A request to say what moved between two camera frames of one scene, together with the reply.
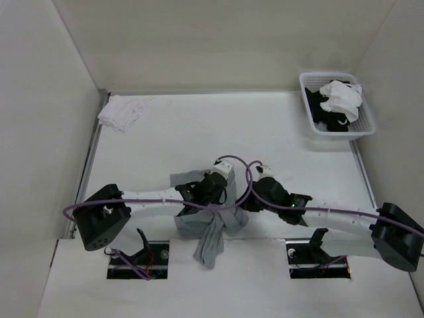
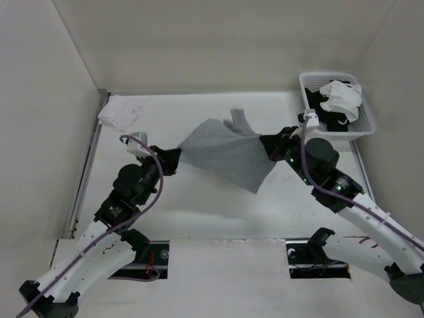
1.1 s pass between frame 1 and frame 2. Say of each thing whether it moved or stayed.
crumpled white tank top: stayed
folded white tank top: stayed
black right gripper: moved
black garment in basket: stayed
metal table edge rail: stayed
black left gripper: moved
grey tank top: moved
